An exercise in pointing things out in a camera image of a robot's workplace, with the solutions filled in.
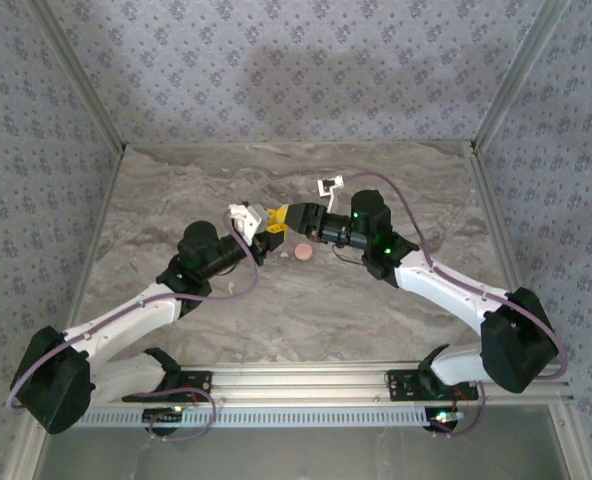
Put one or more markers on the black controller board green light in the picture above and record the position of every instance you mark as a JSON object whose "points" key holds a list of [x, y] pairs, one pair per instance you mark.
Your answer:
{"points": [[438, 422], [161, 419]]}

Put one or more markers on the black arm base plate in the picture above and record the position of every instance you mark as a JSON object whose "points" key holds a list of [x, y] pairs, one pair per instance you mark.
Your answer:
{"points": [[401, 385], [198, 382]]}

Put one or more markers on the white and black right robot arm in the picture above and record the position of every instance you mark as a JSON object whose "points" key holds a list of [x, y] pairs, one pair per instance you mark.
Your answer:
{"points": [[451, 290]]}

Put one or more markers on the aluminium table side rail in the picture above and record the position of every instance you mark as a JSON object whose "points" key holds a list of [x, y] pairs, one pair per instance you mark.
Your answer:
{"points": [[102, 220], [499, 235]]}

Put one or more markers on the pink round disc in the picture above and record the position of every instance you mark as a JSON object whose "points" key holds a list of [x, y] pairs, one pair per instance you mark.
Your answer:
{"points": [[304, 252]]}

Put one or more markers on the aluminium frame post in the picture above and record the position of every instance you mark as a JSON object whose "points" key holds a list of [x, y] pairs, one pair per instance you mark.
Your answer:
{"points": [[21, 462], [83, 75], [514, 75], [573, 442]]}

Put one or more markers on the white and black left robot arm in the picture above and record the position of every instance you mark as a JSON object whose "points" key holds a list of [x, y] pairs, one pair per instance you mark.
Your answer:
{"points": [[126, 315]]}

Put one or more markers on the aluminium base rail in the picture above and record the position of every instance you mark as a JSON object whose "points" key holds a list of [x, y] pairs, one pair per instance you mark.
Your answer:
{"points": [[301, 382]]}

